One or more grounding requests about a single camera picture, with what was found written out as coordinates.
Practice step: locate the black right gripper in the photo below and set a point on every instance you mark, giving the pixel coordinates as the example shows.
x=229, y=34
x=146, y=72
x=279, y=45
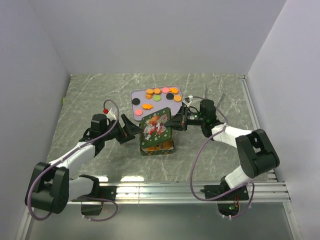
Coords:
x=179, y=121

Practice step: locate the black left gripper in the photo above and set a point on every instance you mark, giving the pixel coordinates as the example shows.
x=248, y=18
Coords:
x=129, y=130

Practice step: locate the gold tin lid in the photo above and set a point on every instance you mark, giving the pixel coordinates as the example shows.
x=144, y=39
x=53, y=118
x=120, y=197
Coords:
x=154, y=131

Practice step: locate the green gold cookie tin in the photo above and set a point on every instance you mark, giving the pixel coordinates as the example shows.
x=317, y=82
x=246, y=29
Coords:
x=159, y=149

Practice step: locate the orange flower cookie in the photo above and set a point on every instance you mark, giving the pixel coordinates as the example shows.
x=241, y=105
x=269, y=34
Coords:
x=167, y=145

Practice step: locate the metal tongs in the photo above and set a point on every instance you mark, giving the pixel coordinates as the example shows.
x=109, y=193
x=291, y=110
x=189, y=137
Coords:
x=208, y=107

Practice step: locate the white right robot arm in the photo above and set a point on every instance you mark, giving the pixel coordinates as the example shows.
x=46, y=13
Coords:
x=255, y=151

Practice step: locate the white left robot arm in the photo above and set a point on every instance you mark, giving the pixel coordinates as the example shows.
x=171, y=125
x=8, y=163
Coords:
x=51, y=188

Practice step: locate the pink round cookie left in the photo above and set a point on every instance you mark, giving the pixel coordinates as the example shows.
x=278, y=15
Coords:
x=138, y=112

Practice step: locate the pink round cookie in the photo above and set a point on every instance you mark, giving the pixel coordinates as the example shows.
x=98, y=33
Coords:
x=165, y=90
x=138, y=112

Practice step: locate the black sandwich cookie right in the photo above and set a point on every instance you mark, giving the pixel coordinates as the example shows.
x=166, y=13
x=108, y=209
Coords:
x=170, y=96

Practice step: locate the black sandwich cookie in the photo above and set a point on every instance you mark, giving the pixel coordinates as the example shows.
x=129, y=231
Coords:
x=135, y=101
x=170, y=96

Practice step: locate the black sandwich cookie left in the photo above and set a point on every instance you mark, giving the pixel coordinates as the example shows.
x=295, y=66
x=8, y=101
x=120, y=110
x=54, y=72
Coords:
x=135, y=101

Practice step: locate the purple tray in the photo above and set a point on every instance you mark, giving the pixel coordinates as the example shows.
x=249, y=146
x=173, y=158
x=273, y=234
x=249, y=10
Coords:
x=157, y=105

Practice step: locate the green round cookie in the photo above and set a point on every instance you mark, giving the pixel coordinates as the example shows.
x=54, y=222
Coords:
x=157, y=98

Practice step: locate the pink round cookie right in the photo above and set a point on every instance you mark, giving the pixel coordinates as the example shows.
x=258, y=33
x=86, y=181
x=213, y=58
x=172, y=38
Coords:
x=165, y=90

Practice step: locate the orange leaf cookie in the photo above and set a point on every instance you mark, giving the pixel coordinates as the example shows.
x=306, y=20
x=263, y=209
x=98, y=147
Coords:
x=157, y=91

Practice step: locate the orange sandwich cookie top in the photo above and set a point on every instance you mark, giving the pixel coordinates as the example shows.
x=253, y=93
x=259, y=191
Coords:
x=150, y=91

